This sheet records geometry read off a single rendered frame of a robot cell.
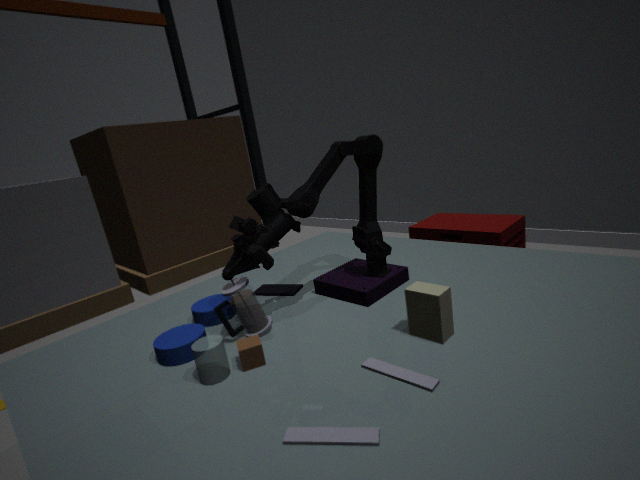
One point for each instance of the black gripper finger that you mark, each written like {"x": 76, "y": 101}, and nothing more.
{"x": 235, "y": 257}
{"x": 243, "y": 264}

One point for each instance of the brown cube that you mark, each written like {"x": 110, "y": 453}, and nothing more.
{"x": 251, "y": 352}

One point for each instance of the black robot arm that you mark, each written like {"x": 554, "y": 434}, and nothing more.
{"x": 367, "y": 235}

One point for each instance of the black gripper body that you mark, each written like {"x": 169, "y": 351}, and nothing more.
{"x": 258, "y": 249}

